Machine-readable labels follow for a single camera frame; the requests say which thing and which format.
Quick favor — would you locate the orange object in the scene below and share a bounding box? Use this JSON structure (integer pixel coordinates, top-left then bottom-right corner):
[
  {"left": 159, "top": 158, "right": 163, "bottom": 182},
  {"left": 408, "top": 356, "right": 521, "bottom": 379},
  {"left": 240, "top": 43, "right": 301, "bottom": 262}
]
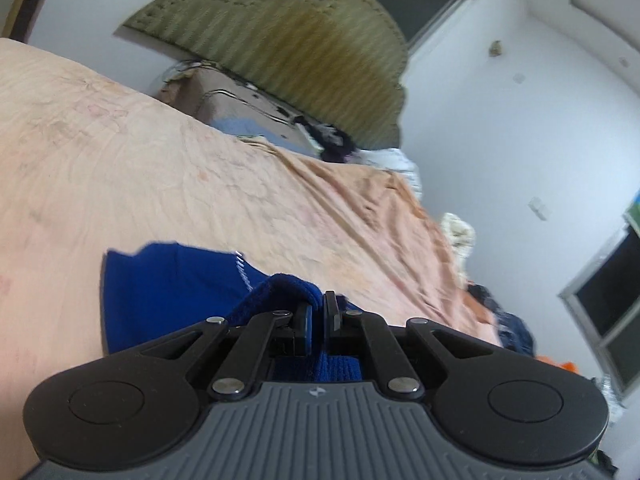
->
[{"left": 537, "top": 355, "right": 581, "bottom": 376}]

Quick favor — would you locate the dark side window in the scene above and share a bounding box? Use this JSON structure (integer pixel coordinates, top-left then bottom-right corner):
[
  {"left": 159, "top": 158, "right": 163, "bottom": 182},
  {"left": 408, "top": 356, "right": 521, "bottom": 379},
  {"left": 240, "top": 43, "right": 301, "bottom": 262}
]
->
[{"left": 557, "top": 190, "right": 640, "bottom": 396}]

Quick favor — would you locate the brown patterned pillow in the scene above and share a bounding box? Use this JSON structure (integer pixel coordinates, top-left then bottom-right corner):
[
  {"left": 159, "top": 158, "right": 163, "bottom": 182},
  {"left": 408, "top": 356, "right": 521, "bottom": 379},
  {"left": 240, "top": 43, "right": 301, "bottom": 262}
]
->
[{"left": 160, "top": 62, "right": 326, "bottom": 158}]

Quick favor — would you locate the dark patterned cloth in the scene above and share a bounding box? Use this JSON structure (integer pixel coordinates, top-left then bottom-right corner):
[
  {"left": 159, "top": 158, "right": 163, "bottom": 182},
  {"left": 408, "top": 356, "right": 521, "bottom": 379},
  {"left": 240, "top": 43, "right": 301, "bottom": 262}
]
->
[{"left": 467, "top": 284, "right": 536, "bottom": 357}]

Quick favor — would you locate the black cloth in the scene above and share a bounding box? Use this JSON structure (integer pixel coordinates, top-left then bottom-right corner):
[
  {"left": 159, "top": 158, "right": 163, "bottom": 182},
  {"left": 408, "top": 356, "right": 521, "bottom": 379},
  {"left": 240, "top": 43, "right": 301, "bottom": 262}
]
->
[{"left": 295, "top": 117, "right": 363, "bottom": 163}]

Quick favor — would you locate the olive padded headboard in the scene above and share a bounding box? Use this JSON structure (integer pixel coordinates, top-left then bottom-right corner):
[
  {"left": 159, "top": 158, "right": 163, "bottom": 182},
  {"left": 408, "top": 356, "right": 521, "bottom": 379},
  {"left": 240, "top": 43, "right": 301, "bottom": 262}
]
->
[{"left": 122, "top": 0, "right": 410, "bottom": 150}]

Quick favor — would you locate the white printed cloth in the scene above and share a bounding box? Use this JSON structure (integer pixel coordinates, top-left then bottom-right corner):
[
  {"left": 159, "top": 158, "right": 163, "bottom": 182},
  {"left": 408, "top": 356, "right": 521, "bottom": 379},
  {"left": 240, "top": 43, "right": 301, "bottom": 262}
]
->
[{"left": 350, "top": 147, "right": 423, "bottom": 196}]

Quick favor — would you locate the white crumpled quilt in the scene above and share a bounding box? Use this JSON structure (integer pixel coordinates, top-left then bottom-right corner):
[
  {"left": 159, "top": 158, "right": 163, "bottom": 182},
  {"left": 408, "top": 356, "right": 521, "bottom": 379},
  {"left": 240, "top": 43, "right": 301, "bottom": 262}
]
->
[{"left": 440, "top": 212, "right": 477, "bottom": 271}]

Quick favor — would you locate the peach bed blanket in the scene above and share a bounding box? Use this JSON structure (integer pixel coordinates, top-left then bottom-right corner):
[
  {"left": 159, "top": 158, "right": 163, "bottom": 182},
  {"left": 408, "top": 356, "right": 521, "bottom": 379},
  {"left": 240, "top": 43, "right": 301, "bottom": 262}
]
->
[{"left": 0, "top": 37, "right": 506, "bottom": 480}]

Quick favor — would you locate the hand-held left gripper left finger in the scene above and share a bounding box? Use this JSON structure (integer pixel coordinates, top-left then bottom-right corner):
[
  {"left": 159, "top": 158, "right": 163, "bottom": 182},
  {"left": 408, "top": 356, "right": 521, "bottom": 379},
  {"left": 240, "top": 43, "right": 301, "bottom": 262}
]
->
[{"left": 135, "top": 302, "right": 316, "bottom": 401}]

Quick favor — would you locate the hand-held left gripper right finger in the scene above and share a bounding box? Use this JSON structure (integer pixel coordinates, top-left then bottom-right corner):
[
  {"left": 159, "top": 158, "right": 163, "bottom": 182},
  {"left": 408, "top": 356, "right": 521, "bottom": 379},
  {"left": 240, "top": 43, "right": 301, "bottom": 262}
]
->
[{"left": 322, "top": 290, "right": 496, "bottom": 401}]

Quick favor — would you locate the blue beaded sweater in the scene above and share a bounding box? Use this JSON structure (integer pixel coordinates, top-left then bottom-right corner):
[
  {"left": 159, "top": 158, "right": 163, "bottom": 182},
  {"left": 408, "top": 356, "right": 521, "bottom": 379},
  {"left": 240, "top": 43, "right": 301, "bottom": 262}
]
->
[{"left": 101, "top": 241, "right": 371, "bottom": 386}]

